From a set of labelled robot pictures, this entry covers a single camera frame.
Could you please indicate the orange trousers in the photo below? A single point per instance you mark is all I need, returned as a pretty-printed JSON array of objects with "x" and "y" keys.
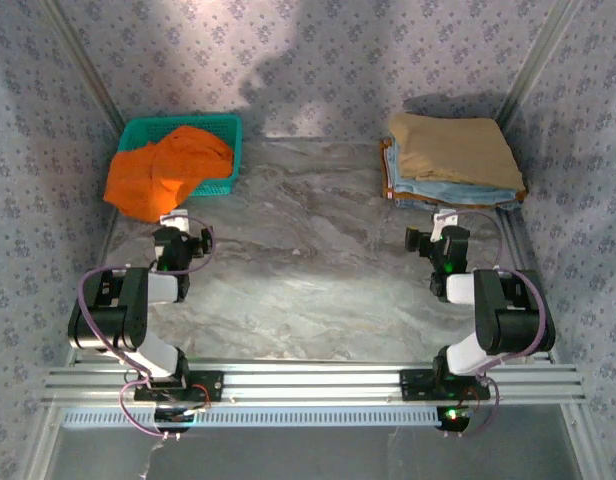
[{"x": 148, "y": 185}]

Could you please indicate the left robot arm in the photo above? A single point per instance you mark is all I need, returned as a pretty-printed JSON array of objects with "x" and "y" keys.
[{"x": 133, "y": 310}]

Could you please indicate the light blue folded trousers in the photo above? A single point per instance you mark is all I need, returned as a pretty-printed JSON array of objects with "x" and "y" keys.
[{"x": 438, "y": 192}]

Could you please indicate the blue denim folded trousers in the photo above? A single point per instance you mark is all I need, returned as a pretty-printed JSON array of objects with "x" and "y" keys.
[{"x": 413, "y": 204}]

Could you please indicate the brown folded trousers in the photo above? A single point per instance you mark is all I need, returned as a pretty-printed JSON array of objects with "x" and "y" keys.
[{"x": 385, "y": 185}]

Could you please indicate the stack of folded towels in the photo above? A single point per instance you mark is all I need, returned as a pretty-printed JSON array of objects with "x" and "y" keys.
[{"x": 453, "y": 145}]

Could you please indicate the teal plastic basket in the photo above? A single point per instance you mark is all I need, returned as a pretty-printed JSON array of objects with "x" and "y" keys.
[{"x": 198, "y": 125}]

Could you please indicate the black controller board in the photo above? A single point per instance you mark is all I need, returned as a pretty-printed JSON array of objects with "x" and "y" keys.
[
  {"x": 455, "y": 419},
  {"x": 173, "y": 419}
]

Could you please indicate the floral patterned fabric backdrop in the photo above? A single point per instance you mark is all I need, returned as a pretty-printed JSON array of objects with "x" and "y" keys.
[{"x": 308, "y": 50}]

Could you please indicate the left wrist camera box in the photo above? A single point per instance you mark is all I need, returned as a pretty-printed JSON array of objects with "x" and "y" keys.
[{"x": 205, "y": 239}]

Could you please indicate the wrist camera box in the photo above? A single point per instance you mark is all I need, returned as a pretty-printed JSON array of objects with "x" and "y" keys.
[
  {"x": 205, "y": 239},
  {"x": 413, "y": 239}
]

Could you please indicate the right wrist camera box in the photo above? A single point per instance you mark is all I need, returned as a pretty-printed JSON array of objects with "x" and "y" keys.
[{"x": 413, "y": 239}]

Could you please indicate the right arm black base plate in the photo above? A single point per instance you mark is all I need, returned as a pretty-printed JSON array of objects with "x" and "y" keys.
[{"x": 413, "y": 385}]

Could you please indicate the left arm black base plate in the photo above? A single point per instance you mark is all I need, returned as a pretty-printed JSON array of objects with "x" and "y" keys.
[{"x": 213, "y": 385}]

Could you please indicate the aluminium corner post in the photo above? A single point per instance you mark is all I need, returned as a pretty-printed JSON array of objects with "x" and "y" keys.
[
  {"x": 532, "y": 65},
  {"x": 85, "y": 65}
]

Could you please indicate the aluminium mounting rail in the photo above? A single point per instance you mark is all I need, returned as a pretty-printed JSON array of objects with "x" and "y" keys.
[{"x": 308, "y": 385}]

